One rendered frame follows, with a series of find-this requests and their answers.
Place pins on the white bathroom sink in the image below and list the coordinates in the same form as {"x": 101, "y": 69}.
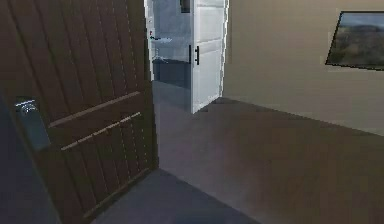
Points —
{"x": 161, "y": 39}

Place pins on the dark brown wooden door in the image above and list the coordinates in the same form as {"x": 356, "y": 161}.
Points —
{"x": 83, "y": 83}

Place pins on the white panelled door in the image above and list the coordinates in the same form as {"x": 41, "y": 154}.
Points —
{"x": 207, "y": 53}

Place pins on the framed landscape picture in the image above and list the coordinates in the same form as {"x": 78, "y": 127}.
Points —
{"x": 360, "y": 41}

